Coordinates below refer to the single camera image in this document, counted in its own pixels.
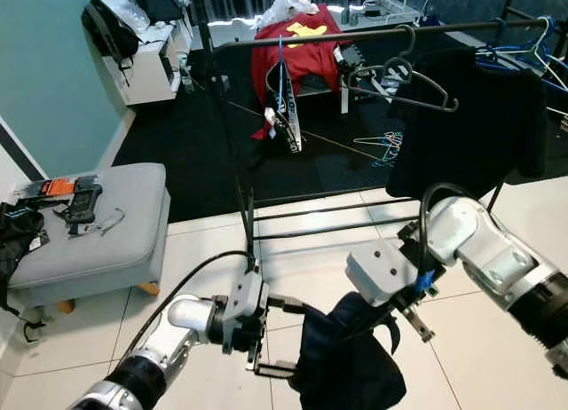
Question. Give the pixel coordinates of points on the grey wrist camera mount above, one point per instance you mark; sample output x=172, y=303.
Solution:
x=247, y=295
x=382, y=272

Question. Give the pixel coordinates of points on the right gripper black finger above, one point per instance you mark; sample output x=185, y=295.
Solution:
x=419, y=322

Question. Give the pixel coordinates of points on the red cloth with yellow star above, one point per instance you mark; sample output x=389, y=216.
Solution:
x=271, y=68

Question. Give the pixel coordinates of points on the black backpack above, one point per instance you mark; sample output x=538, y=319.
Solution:
x=111, y=33

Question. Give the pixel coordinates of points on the grey ottoman stool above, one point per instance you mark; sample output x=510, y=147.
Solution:
x=115, y=241

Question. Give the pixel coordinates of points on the grey clothes hanger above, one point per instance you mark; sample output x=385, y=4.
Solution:
x=395, y=70

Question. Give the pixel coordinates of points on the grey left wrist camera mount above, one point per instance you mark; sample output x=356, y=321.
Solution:
x=247, y=295

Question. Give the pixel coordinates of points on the white metal frame stand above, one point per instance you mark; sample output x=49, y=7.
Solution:
x=390, y=15

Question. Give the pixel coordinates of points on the white plastic bag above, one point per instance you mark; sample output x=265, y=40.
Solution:
x=288, y=6

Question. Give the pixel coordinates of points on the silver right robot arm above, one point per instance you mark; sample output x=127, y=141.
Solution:
x=488, y=241

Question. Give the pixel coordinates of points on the black shirt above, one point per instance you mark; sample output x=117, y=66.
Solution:
x=470, y=135

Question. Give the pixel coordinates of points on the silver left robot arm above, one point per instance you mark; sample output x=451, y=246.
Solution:
x=186, y=317

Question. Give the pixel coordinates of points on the black handheld controller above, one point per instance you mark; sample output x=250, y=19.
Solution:
x=84, y=204

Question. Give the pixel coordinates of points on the orange flat box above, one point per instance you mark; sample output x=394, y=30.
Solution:
x=58, y=186

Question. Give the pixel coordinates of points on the black metal clothes rack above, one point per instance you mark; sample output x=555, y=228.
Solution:
x=319, y=37

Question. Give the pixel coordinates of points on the white shelf unit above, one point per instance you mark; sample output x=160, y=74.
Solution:
x=151, y=68

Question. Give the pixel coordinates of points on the dark navy garment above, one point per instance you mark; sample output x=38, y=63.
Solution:
x=346, y=357

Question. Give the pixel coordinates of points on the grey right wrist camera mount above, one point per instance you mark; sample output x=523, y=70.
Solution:
x=382, y=272

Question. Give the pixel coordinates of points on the black floor mat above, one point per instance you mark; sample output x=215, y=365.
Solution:
x=169, y=161

